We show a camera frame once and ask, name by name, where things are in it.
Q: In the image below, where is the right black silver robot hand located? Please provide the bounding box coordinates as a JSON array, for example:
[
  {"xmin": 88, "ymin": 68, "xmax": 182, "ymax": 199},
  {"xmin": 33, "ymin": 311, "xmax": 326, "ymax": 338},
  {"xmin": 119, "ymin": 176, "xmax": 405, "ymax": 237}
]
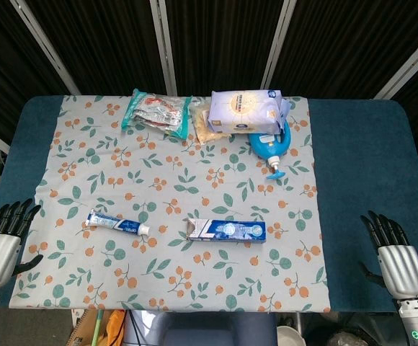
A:
[{"xmin": 359, "ymin": 210, "xmax": 418, "ymax": 300}]

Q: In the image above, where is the blue white toothpaste tube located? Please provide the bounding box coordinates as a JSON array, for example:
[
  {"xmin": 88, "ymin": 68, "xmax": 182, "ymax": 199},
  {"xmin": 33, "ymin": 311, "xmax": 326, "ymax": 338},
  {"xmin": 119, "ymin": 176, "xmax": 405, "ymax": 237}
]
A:
[{"xmin": 86, "ymin": 208, "xmax": 151, "ymax": 236}]

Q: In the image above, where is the blue toothpaste carton box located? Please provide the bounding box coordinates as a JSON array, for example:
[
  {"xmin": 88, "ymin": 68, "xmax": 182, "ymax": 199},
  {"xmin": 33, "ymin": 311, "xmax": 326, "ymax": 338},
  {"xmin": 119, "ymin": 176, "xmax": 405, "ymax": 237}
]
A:
[{"xmin": 185, "ymin": 217, "xmax": 267, "ymax": 243}]

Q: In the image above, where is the teal table cover cloth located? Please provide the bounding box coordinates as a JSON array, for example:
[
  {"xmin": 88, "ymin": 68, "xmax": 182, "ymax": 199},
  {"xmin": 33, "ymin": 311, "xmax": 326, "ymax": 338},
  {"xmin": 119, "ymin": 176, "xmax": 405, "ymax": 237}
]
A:
[{"xmin": 0, "ymin": 94, "xmax": 418, "ymax": 314}]

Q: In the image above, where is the green stick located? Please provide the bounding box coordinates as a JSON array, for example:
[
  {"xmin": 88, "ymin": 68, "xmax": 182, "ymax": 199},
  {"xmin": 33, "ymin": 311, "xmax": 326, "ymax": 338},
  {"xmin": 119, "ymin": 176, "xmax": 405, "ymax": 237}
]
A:
[{"xmin": 92, "ymin": 310, "xmax": 105, "ymax": 346}]

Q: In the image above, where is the white bowl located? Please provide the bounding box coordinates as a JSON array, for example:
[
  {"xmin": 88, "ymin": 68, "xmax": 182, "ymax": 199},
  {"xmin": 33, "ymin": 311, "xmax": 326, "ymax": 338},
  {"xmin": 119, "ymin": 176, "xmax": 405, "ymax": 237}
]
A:
[{"xmin": 276, "ymin": 325, "xmax": 306, "ymax": 346}]

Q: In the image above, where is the orange bag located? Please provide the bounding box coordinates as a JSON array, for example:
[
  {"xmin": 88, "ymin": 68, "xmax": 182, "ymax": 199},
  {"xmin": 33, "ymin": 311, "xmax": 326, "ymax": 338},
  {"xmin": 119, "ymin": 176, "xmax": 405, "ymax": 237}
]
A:
[{"xmin": 106, "ymin": 309, "xmax": 127, "ymax": 346}]

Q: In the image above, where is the floral orange-berry tablecloth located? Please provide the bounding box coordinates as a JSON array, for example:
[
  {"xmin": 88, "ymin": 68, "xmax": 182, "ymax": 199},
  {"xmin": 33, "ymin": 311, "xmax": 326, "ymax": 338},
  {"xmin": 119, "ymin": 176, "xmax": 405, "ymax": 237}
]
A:
[{"xmin": 9, "ymin": 94, "xmax": 332, "ymax": 314}]

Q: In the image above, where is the blue pump bottle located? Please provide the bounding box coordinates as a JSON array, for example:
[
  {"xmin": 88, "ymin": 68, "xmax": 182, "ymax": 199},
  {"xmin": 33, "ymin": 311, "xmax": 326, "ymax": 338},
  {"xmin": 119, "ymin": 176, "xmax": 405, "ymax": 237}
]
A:
[{"xmin": 248, "ymin": 120, "xmax": 293, "ymax": 181}]

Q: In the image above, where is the blue-grey robot torso base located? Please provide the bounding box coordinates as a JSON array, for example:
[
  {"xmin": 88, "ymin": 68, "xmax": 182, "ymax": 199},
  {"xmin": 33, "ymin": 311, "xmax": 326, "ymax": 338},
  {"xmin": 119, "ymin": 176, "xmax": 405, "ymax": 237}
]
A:
[{"xmin": 124, "ymin": 310, "xmax": 278, "ymax": 346}]

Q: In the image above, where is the green-edged snack packet bag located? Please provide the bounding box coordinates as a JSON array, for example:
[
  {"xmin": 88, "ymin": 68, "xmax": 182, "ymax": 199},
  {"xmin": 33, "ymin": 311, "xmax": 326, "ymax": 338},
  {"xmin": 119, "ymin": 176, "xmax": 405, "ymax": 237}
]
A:
[{"xmin": 121, "ymin": 88, "xmax": 192, "ymax": 141}]

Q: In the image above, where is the lavender tissue pack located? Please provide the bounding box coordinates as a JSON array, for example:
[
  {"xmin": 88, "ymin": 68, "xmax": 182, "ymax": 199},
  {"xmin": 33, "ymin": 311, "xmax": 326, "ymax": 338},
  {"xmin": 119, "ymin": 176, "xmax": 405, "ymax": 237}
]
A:
[{"xmin": 207, "ymin": 89, "xmax": 292, "ymax": 135}]

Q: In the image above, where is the clear bag of crackers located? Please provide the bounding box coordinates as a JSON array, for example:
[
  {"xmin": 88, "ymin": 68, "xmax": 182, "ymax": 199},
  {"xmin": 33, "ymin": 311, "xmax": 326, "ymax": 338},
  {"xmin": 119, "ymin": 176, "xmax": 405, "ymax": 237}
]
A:
[{"xmin": 190, "ymin": 102, "xmax": 234, "ymax": 146}]

